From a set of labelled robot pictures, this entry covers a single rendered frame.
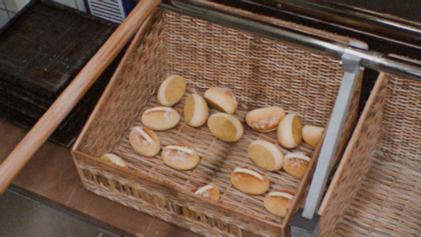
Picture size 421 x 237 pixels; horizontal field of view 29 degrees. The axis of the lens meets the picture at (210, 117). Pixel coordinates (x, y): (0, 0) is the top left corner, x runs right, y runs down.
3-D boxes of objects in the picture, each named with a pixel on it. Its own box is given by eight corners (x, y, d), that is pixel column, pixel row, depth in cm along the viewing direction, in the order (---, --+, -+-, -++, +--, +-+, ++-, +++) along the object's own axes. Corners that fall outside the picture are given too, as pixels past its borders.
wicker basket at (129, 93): (175, 62, 231) (160, -15, 210) (368, 119, 209) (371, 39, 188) (79, 191, 204) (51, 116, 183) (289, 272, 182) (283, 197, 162)
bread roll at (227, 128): (235, 147, 204) (245, 144, 209) (242, 122, 202) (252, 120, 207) (202, 133, 208) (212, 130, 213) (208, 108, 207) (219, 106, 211)
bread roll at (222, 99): (234, 122, 213) (247, 106, 214) (227, 110, 207) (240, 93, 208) (206, 103, 218) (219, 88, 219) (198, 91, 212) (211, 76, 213)
